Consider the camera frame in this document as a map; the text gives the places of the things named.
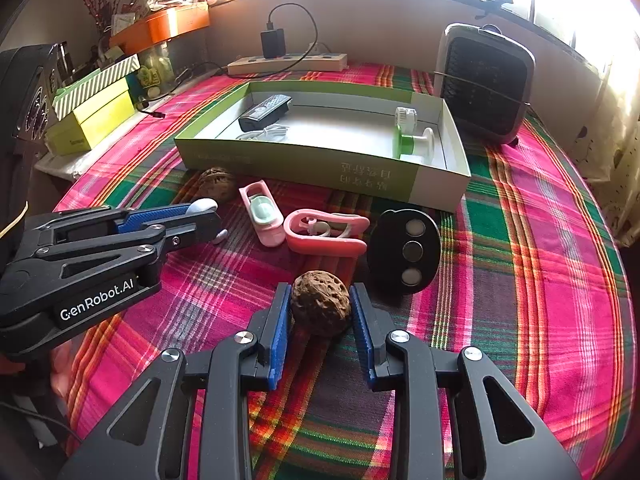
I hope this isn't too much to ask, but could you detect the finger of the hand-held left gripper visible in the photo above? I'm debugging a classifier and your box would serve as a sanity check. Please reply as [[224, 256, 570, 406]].
[[15, 212, 223, 301], [30, 203, 193, 246]]

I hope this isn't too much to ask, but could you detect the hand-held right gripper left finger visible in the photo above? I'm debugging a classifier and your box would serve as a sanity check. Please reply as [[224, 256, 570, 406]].
[[57, 282, 293, 480]]

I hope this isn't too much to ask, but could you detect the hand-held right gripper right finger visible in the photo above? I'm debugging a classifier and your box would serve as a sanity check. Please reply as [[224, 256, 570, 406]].
[[348, 282, 583, 480]]

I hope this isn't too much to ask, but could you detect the white suction hook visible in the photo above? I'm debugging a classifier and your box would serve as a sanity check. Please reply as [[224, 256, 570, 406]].
[[187, 198, 229, 245]]

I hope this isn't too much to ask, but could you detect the brown walnut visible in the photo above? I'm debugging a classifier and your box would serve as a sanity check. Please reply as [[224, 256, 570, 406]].
[[198, 167, 238, 203], [291, 270, 350, 337]]

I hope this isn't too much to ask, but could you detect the pink white small clip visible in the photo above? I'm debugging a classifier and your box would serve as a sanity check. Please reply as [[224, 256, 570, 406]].
[[238, 180, 284, 249]]

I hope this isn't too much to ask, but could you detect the black round disc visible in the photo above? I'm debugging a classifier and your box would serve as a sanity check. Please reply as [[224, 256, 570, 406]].
[[367, 208, 442, 295]]

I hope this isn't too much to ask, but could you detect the pink long clip holder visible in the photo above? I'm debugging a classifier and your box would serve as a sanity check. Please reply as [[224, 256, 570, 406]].
[[283, 208, 370, 256]]

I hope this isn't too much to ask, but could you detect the white short cable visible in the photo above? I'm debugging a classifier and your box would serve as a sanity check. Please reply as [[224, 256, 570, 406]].
[[235, 122, 291, 142]]

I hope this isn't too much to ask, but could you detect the black rectangular remote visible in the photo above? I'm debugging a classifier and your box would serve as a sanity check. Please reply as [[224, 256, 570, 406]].
[[238, 94, 292, 132]]

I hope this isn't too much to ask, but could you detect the green white cardboard box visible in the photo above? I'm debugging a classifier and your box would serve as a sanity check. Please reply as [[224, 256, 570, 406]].
[[173, 78, 472, 214]]

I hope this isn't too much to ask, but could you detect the green white spool holder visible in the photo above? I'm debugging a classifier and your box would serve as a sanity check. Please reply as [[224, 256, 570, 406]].
[[391, 122, 435, 161]]

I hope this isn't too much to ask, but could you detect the yellow green box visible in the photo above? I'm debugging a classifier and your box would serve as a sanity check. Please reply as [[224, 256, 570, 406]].
[[45, 79, 137, 157]]

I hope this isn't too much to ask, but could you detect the glass jar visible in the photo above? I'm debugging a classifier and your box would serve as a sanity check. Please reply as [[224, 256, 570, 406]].
[[137, 45, 176, 101]]

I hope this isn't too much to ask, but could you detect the black speaker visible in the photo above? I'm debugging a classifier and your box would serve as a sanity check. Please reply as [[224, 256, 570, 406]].
[[0, 44, 68, 281]]

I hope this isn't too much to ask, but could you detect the metal lidded cup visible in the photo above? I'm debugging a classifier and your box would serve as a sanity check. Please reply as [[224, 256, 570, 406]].
[[55, 42, 76, 76]]

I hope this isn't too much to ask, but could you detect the beige power strip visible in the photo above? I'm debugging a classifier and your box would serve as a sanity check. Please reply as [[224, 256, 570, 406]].
[[227, 52, 348, 75]]

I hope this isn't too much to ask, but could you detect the orange box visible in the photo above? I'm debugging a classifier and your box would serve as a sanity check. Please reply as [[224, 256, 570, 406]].
[[110, 2, 211, 56]]

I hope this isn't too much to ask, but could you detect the black charger adapter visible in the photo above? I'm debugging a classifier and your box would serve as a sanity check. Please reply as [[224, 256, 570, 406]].
[[261, 21, 286, 60]]

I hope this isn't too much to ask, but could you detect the grey space heater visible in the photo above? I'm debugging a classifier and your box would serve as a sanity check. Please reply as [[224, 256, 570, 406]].
[[434, 22, 536, 148]]

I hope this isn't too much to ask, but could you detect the cream patterned curtain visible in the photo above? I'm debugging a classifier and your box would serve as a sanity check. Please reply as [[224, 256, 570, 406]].
[[570, 35, 640, 248]]

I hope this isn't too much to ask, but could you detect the black braided cable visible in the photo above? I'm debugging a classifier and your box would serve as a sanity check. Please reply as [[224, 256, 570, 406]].
[[0, 400, 76, 456]]

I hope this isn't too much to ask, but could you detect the thin black cable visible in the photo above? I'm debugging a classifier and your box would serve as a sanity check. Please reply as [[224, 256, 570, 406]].
[[137, 62, 226, 121]]

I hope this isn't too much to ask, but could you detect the black charger cable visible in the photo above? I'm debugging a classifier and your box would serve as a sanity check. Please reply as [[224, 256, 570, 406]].
[[267, 2, 321, 71]]

